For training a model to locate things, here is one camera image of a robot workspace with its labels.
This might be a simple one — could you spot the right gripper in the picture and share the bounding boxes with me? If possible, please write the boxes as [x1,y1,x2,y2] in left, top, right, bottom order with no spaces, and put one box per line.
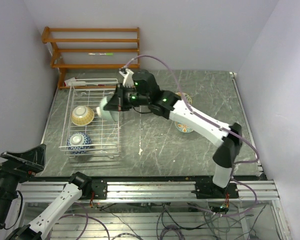
[104,83,150,112]

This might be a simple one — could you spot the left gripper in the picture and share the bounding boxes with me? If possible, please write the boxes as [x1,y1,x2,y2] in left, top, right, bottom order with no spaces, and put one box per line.
[0,142,46,227]

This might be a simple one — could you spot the pale green celadon bowl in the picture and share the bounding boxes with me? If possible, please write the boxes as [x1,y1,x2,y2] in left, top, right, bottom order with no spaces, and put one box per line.
[96,96,119,122]

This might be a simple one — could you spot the yellow sun pattern bowl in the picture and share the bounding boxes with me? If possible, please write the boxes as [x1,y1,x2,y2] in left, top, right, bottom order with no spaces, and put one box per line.
[71,105,95,127]

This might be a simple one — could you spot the white wire dish rack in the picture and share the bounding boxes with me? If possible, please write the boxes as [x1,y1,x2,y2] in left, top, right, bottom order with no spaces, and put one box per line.
[59,78,120,158]

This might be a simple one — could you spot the red blue zigzag bowl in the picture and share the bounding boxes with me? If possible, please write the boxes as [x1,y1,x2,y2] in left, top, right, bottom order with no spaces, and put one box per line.
[66,132,92,155]

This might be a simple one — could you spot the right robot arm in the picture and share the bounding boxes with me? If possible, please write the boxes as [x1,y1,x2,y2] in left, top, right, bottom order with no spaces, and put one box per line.
[96,68,243,198]

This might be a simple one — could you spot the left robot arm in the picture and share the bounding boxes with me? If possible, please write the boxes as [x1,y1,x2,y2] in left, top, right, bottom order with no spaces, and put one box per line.
[0,143,92,240]

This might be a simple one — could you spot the green white pen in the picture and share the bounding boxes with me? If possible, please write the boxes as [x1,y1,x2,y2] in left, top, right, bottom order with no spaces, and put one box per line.
[88,52,114,56]

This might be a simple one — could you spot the white red spatula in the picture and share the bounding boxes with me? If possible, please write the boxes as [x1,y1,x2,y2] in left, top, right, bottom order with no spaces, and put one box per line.
[63,77,108,87]

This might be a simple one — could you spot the orange blue floral bowl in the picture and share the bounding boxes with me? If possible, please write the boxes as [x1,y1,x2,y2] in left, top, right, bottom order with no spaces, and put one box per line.
[174,121,194,133]

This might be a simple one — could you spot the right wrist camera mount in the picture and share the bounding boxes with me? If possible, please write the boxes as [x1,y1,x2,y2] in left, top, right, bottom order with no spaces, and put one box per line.
[119,67,134,88]

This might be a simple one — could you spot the aluminium rail frame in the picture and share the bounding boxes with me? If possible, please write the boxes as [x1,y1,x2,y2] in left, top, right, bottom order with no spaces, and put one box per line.
[14,174,291,240]

